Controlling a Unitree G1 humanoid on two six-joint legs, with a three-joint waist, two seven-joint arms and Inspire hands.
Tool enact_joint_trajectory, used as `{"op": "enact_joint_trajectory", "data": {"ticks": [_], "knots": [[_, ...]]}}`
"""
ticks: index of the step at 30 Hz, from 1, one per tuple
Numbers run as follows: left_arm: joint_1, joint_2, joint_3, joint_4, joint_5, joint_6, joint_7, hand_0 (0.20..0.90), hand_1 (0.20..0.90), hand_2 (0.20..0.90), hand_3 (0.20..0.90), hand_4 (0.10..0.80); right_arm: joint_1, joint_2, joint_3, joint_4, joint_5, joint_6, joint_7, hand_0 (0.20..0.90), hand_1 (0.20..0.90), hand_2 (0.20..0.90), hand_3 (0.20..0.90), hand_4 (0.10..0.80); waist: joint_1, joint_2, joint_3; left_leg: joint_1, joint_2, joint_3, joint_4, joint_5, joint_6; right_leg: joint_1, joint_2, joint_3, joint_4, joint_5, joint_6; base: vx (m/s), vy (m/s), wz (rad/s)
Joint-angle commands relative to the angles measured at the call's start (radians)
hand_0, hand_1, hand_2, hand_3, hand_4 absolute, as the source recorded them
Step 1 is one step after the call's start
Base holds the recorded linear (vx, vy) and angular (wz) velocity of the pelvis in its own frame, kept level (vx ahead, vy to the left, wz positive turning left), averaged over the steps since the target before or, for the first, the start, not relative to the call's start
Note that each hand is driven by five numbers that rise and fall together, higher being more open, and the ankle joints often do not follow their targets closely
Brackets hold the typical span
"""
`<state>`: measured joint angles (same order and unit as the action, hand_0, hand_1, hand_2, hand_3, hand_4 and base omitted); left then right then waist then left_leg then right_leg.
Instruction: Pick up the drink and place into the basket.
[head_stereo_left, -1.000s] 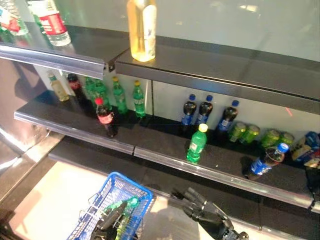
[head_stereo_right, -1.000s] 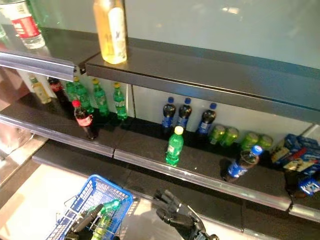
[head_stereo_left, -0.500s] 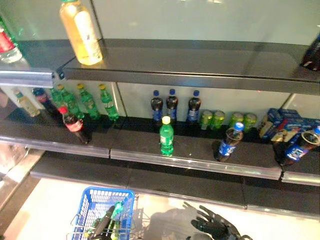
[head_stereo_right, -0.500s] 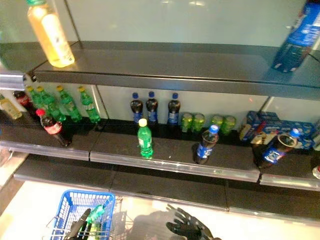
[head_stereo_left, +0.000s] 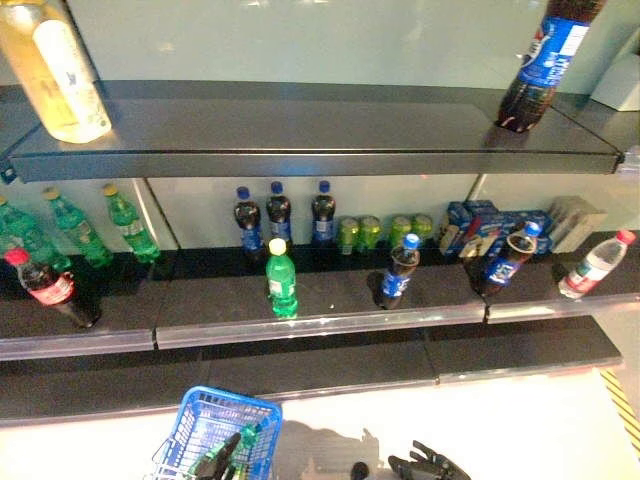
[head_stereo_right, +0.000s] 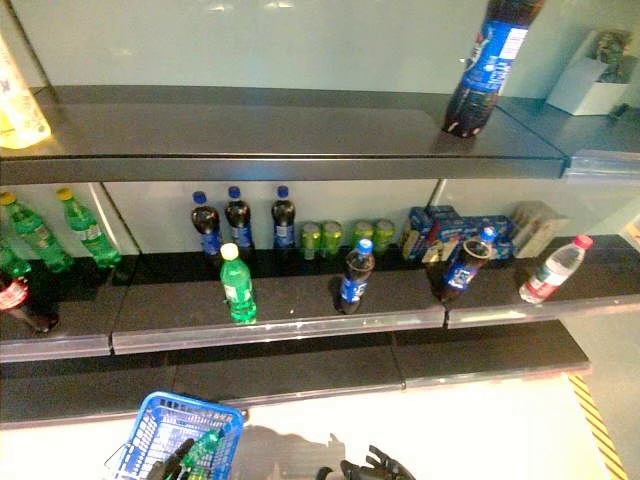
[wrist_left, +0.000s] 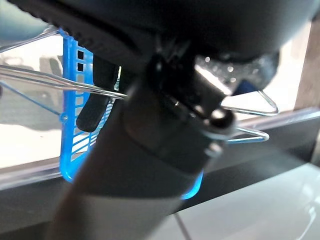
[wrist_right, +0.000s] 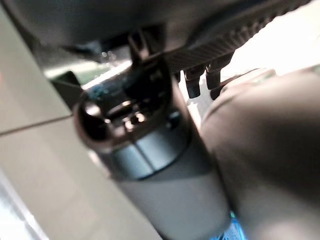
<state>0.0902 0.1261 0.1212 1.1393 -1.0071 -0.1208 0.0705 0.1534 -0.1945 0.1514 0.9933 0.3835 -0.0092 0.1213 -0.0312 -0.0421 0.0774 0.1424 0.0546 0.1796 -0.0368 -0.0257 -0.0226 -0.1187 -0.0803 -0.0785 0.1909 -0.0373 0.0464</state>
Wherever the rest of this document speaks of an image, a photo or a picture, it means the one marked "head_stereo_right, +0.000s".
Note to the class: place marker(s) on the yellow black hazard floor tape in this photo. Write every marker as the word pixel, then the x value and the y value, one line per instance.
pixel 595 425

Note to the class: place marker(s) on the green Sprite bottle yellow cap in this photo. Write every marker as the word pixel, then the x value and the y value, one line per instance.
pixel 12 262
pixel 240 285
pixel 202 447
pixel 90 230
pixel 35 235

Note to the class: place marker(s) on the Coca-Cola bottle red cap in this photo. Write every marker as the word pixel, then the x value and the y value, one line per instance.
pixel 20 295

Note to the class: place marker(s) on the water bottle red cap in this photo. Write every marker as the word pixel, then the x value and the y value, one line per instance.
pixel 555 270

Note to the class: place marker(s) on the Pepsi cola bottle blue cap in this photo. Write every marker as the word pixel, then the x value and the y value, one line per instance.
pixel 356 285
pixel 284 220
pixel 239 220
pixel 207 225
pixel 462 275

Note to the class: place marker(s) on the black shelf board clear rail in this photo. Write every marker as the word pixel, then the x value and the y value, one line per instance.
pixel 75 320
pixel 600 145
pixel 290 300
pixel 610 270

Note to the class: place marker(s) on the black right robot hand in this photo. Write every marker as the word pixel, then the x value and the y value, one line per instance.
pixel 375 470

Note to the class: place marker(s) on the open white cardboard box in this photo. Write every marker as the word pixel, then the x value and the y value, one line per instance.
pixel 590 85

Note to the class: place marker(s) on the large Pepsi cola bottle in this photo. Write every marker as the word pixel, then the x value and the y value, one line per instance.
pixel 490 75

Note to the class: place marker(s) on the small yellow snack pack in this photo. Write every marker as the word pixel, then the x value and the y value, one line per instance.
pixel 440 252

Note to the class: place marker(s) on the blue plastic shopping basket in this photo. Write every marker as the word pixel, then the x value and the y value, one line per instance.
pixel 150 415

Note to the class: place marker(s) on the yellow tea bottle green cap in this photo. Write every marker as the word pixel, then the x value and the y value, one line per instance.
pixel 20 100

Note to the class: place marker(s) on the green drink can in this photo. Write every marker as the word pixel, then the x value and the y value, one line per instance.
pixel 363 231
pixel 331 239
pixel 385 237
pixel 310 240

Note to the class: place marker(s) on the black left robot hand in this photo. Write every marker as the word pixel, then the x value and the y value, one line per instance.
pixel 172 465

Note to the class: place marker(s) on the grey beige carton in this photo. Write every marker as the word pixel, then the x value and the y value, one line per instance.
pixel 540 227

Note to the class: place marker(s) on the blue cookie box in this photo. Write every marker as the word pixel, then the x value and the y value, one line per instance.
pixel 480 222
pixel 417 235

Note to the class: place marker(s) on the black plinth shelf board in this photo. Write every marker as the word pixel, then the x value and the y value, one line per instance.
pixel 490 350
pixel 75 390
pixel 290 370

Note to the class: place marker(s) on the plain black shelf board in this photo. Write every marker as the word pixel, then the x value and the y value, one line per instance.
pixel 275 130

